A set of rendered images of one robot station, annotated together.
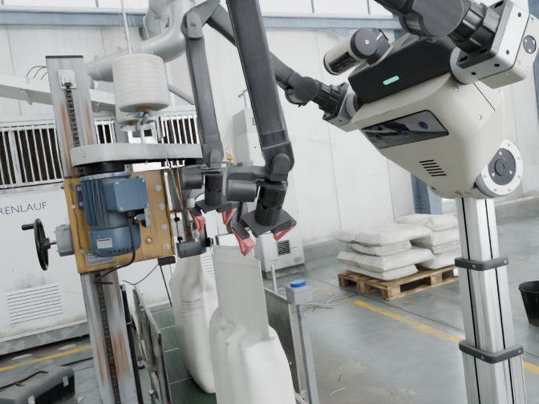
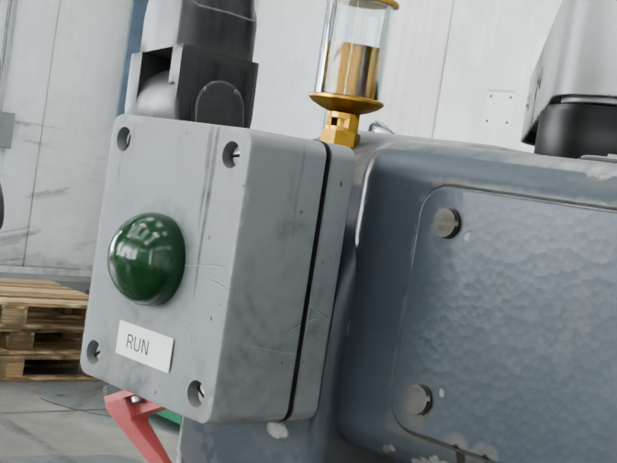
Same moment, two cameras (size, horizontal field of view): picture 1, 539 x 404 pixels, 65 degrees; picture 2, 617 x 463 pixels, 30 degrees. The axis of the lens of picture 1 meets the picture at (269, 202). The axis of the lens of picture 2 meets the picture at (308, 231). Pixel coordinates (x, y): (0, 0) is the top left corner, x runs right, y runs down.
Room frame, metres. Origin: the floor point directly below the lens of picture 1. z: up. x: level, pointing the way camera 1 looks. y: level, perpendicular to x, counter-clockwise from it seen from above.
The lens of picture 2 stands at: (2.03, -0.03, 1.32)
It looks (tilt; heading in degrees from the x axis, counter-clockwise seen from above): 3 degrees down; 159
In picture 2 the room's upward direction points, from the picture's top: 9 degrees clockwise
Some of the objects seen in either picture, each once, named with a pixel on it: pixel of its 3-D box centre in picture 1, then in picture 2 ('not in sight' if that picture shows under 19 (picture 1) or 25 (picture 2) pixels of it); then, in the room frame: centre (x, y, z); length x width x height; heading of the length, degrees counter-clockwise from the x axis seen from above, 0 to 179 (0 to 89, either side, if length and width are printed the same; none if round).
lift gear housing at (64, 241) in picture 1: (64, 240); not in sight; (1.47, 0.72, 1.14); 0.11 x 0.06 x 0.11; 22
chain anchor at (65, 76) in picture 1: (66, 78); not in sight; (1.45, 0.62, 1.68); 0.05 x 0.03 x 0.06; 112
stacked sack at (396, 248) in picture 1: (377, 244); not in sight; (4.30, -1.04, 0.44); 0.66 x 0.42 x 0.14; 16
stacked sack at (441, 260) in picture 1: (443, 257); not in sight; (4.37, -1.71, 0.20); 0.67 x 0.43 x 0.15; 112
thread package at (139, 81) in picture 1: (140, 84); not in sight; (1.39, 0.36, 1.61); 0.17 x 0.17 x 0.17
